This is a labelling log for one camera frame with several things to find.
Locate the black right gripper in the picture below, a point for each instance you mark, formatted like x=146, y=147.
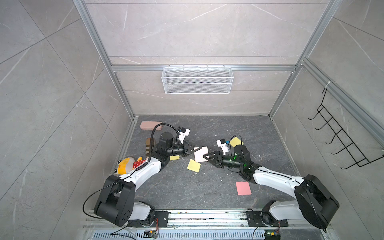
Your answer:
x=220, y=157

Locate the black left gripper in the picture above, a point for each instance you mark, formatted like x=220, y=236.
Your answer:
x=186, y=149

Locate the pink memo pad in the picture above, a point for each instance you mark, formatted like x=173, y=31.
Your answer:
x=199, y=155
x=243, y=188

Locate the yellow torn memo page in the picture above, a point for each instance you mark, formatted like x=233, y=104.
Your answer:
x=194, y=166

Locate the yellow memo pad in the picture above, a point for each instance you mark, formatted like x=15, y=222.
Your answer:
x=235, y=141
x=172, y=158

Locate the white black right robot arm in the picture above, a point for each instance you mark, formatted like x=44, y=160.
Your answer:
x=312, y=202

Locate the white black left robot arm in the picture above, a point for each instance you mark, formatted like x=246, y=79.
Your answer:
x=116, y=202

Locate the brown plaid cylinder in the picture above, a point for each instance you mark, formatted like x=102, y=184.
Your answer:
x=149, y=144

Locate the pink eraser case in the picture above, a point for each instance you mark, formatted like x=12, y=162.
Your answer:
x=148, y=125

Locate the yellow plush toy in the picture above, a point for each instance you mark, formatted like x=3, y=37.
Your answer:
x=126, y=165

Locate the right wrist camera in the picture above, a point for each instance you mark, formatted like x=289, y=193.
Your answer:
x=223, y=144

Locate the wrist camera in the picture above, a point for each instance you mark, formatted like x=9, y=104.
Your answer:
x=223, y=144
x=182, y=134

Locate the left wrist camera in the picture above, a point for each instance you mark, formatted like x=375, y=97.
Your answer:
x=182, y=134

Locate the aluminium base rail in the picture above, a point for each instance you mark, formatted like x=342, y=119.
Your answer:
x=223, y=224

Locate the white wire mesh basket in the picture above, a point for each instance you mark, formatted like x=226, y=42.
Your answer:
x=197, y=80

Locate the black wire hook rack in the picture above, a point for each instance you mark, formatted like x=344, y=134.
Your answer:
x=339, y=133

